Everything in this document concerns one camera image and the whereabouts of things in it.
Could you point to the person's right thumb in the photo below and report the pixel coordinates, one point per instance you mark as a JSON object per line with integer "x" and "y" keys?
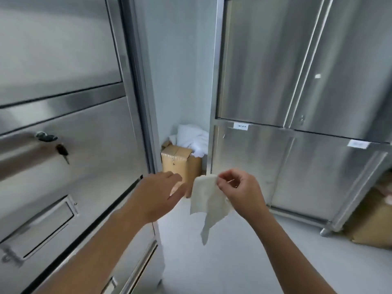
{"x": 225, "y": 189}

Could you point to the person's left forearm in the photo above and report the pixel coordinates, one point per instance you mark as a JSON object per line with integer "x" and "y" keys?
{"x": 92, "y": 251}

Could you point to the white paper towel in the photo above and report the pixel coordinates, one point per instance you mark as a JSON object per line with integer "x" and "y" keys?
{"x": 209, "y": 200}

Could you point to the white label sticker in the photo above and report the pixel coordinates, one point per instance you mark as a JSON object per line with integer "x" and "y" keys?
{"x": 358, "y": 144}
{"x": 240, "y": 126}

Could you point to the person's right hand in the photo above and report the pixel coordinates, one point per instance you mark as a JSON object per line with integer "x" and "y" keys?
{"x": 245, "y": 194}

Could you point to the person's left thumb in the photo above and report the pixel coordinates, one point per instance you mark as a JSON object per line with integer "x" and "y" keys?
{"x": 177, "y": 192}

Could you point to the person's left hand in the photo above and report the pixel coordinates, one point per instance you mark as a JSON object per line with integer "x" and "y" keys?
{"x": 154, "y": 197}

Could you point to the person's right forearm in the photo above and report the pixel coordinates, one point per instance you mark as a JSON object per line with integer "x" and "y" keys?
{"x": 288, "y": 257}

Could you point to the large brown cardboard box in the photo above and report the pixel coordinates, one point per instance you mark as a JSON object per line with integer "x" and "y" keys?
{"x": 372, "y": 218}

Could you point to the stainless steel storage cabinet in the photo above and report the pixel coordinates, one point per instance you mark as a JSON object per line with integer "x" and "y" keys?
{"x": 300, "y": 110}

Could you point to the white cloth bundle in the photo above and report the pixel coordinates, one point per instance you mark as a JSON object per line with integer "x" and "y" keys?
{"x": 194, "y": 140}

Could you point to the black oven door latch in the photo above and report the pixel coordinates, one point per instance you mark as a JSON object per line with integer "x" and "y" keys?
{"x": 46, "y": 137}

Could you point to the black key in lock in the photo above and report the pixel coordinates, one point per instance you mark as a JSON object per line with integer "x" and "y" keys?
{"x": 62, "y": 152}

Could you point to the stainless steel oven cabinet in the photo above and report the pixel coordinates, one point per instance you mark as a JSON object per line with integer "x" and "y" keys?
{"x": 70, "y": 140}

